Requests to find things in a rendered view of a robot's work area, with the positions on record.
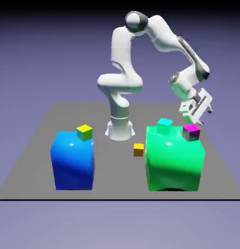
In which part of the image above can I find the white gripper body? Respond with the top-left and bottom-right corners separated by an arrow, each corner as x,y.
182,88 -> 213,125

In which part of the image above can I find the small magenta cube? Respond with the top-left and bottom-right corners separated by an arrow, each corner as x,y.
182,124 -> 201,142

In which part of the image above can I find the small cyan cube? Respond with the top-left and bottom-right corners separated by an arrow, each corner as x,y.
157,118 -> 173,135

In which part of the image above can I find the small orange cube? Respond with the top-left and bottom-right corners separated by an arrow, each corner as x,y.
133,143 -> 144,158

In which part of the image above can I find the small yellow cube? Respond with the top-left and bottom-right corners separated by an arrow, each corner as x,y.
76,124 -> 93,142

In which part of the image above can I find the large green box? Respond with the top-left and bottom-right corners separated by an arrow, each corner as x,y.
144,125 -> 206,192

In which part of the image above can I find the large blue box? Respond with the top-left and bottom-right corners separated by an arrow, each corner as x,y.
50,131 -> 95,191

